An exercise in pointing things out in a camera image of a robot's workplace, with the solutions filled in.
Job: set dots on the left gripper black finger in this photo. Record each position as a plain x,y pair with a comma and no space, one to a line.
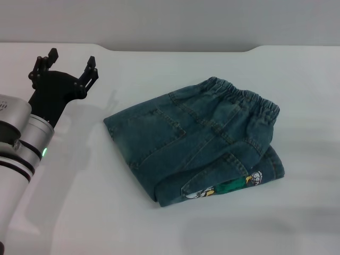
43,65
90,74

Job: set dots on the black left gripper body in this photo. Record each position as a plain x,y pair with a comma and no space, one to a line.
53,90

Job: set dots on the blue denim shorts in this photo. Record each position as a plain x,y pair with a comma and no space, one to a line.
196,138

